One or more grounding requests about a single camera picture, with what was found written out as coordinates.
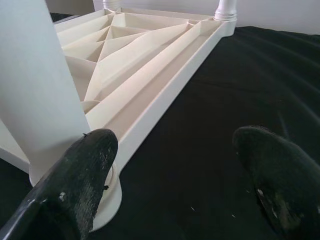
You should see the white plastic table leg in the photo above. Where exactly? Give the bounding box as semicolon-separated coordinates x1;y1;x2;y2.
0;0;92;178
102;0;122;13
213;0;238;21

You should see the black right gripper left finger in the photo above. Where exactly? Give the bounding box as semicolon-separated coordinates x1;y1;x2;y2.
0;128;119;240

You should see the white plastic children table top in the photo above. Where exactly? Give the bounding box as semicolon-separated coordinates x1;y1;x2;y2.
0;7;237;231

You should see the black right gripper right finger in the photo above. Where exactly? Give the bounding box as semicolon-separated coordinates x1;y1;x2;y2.
231;125;320;240

